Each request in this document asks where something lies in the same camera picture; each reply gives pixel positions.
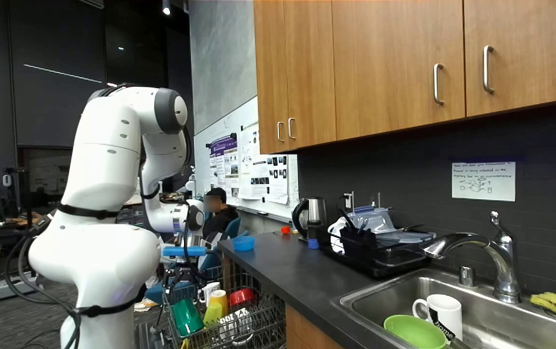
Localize green plastic cup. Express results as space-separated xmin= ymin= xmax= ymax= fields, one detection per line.
xmin=171 ymin=299 xmax=204 ymax=337

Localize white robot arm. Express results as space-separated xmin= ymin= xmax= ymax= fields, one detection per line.
xmin=30 ymin=85 xmax=189 ymax=349

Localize black dish drying rack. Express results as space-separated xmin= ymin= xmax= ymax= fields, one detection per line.
xmin=324 ymin=209 xmax=435 ymax=279

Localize red cup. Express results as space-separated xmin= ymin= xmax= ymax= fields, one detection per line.
xmin=229 ymin=287 xmax=257 ymax=310

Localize light green cup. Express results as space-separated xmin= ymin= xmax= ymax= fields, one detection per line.
xmin=204 ymin=303 xmax=224 ymax=326

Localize white cup lying sideways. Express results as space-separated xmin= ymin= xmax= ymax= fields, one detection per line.
xmin=220 ymin=308 xmax=255 ymax=345

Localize black electric kettle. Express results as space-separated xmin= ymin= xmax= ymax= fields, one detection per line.
xmin=293 ymin=198 xmax=324 ymax=250

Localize whiteboard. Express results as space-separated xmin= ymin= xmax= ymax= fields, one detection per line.
xmin=195 ymin=99 xmax=299 ymax=221

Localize small red object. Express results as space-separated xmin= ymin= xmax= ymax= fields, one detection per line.
xmin=280 ymin=225 xmax=293 ymax=237

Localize research poster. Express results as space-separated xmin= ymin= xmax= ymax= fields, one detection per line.
xmin=208 ymin=132 xmax=239 ymax=186

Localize seated person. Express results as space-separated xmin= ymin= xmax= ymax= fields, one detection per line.
xmin=204 ymin=186 xmax=239 ymax=240

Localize blue bowl on counter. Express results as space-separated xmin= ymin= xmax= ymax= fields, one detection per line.
xmin=233 ymin=235 xmax=255 ymax=252

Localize upper wooden cabinets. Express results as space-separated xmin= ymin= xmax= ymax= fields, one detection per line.
xmin=255 ymin=0 xmax=556 ymax=153

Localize wooden cabinets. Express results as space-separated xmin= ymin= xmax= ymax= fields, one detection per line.
xmin=286 ymin=304 xmax=342 ymax=349
xmin=255 ymin=0 xmax=556 ymax=153

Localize blue clamp on wrist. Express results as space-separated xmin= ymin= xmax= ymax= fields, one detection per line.
xmin=162 ymin=244 xmax=208 ymax=258

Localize yellow mug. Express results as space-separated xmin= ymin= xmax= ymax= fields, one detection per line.
xmin=208 ymin=289 xmax=229 ymax=316

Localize lower wooden cabinets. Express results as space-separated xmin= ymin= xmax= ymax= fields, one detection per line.
xmin=286 ymin=304 xmax=342 ymax=349

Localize green bowl in sink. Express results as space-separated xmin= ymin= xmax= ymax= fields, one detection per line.
xmin=384 ymin=314 xmax=448 ymax=349

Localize white mug in sink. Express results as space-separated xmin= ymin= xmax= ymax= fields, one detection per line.
xmin=412 ymin=293 xmax=464 ymax=337

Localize chrome faucet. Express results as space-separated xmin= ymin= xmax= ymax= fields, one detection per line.
xmin=425 ymin=209 xmax=524 ymax=304

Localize stainless steel sink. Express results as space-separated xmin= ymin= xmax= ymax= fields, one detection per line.
xmin=330 ymin=266 xmax=556 ymax=349

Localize wire dishwasher rack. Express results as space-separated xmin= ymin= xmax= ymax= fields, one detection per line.
xmin=162 ymin=262 xmax=286 ymax=349

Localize paper wall notice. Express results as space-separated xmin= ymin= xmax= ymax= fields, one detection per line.
xmin=450 ymin=161 xmax=518 ymax=202

